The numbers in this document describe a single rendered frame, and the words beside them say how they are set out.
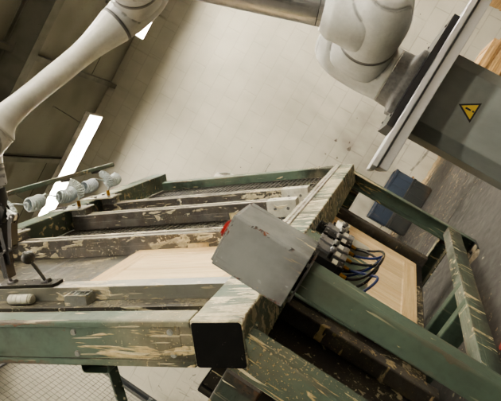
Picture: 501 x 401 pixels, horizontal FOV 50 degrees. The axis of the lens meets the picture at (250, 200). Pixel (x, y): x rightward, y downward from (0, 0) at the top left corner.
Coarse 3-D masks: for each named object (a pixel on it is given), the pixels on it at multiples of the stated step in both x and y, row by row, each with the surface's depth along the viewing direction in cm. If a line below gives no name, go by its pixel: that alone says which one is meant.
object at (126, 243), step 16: (32, 240) 208; (48, 240) 202; (64, 240) 199; (80, 240) 197; (96, 240) 195; (112, 240) 193; (128, 240) 191; (144, 240) 189; (160, 240) 187; (176, 240) 185; (192, 240) 184; (208, 240) 182; (16, 256) 207; (48, 256) 203; (64, 256) 200; (80, 256) 198
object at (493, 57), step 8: (496, 40) 409; (488, 48) 411; (496, 48) 409; (480, 56) 434; (488, 56) 411; (496, 56) 410; (480, 64) 413; (488, 64) 412; (496, 64) 410; (496, 72) 410
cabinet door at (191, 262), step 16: (144, 256) 181; (160, 256) 179; (176, 256) 176; (192, 256) 174; (208, 256) 171; (112, 272) 167; (128, 272) 165; (144, 272) 163; (160, 272) 161; (176, 272) 159; (192, 272) 156; (208, 272) 154; (224, 272) 152
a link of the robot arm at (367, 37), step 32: (128, 0) 133; (224, 0) 128; (256, 0) 126; (288, 0) 125; (320, 0) 124; (352, 0) 121; (384, 0) 116; (320, 32) 129; (352, 32) 124; (384, 32) 121
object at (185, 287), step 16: (32, 288) 154; (48, 288) 152; (64, 288) 151; (80, 288) 149; (96, 288) 148; (112, 288) 146; (128, 288) 145; (144, 288) 143; (160, 288) 142; (176, 288) 140; (192, 288) 139; (208, 288) 138
